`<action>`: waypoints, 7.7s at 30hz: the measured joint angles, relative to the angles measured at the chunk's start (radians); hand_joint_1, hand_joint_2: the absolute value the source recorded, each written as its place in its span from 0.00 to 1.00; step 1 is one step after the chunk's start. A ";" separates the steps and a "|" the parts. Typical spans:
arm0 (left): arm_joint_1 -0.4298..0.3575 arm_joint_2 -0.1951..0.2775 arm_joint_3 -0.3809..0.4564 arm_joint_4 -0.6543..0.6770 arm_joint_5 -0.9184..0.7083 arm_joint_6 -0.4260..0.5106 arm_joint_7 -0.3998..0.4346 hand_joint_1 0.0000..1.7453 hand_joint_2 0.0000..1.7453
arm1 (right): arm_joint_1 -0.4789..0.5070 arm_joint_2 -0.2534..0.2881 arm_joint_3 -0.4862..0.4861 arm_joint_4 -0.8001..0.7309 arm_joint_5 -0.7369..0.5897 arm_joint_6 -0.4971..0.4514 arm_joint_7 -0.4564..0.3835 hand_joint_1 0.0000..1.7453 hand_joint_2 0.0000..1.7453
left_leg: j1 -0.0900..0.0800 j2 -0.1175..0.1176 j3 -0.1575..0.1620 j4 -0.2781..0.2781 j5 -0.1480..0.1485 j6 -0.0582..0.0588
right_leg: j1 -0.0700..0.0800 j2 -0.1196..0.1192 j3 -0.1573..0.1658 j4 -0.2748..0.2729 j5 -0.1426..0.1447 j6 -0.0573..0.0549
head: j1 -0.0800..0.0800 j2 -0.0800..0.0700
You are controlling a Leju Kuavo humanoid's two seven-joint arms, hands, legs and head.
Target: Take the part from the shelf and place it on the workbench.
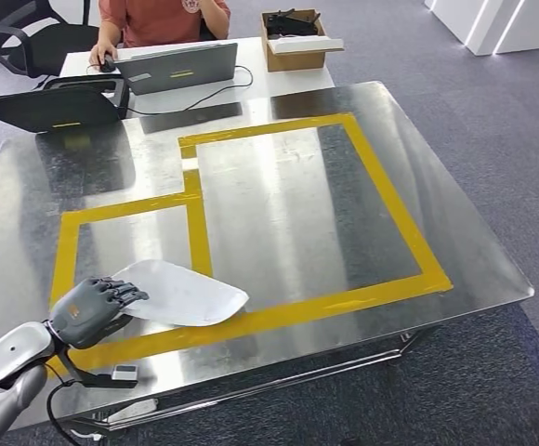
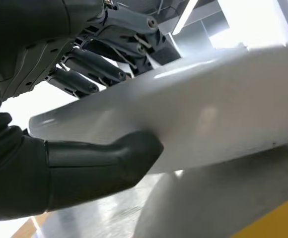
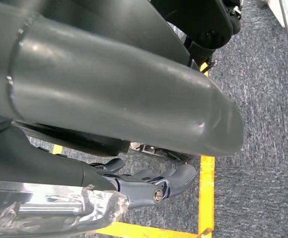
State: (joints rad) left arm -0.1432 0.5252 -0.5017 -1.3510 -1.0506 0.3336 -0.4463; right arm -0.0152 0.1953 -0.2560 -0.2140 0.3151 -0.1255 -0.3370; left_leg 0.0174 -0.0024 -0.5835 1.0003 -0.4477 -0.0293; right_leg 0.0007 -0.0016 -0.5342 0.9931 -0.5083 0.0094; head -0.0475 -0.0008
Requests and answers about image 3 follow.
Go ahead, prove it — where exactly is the black robot lower body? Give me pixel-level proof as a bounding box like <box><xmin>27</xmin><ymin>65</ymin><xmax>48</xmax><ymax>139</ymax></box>
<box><xmin>42</xmin><ymin>0</ymin><xmax>243</xmax><ymax>71</ymax></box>

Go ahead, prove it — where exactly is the yellow floor tape square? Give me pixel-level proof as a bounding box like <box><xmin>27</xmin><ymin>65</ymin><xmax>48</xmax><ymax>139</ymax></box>
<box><xmin>51</xmin><ymin>62</ymin><xmax>215</xmax><ymax>238</ymax></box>

